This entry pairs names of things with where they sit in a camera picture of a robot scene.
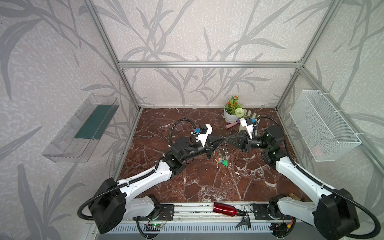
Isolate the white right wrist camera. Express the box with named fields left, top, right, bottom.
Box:
left=239, top=116, right=257, bottom=139

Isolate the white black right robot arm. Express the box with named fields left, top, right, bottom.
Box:
left=226, top=126, right=360, bottom=240

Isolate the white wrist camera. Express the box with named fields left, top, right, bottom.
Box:
left=239, top=116, right=257, bottom=139
left=195, top=124, right=213, bottom=147

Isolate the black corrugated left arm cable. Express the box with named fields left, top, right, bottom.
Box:
left=77, top=118, right=197, bottom=221

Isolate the clear plastic wall shelf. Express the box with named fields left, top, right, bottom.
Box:
left=42, top=94, right=120, bottom=163

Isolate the white flower pot with plant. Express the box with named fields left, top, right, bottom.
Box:
left=224, top=96, right=245, bottom=124

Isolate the green garden trowel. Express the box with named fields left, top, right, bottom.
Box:
left=289, top=193, right=301, bottom=201

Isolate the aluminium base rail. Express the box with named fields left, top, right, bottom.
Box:
left=86, top=201, right=289, bottom=233

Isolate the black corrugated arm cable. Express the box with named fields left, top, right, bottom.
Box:
left=255, top=115, right=382, bottom=240
left=77, top=118, right=197, bottom=221

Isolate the beige grey garden glove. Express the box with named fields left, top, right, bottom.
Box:
left=239, top=110, right=260, bottom=132

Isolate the white wire mesh basket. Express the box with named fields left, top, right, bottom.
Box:
left=290, top=90, right=362, bottom=162

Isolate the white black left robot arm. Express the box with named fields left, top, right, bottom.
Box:
left=85, top=137, right=225, bottom=234

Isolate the red spray bottle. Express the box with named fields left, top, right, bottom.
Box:
left=213, top=202, right=247, bottom=217

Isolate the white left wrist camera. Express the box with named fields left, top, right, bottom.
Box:
left=195, top=124, right=213, bottom=147

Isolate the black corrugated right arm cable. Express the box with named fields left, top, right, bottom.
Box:
left=255, top=115, right=382, bottom=240

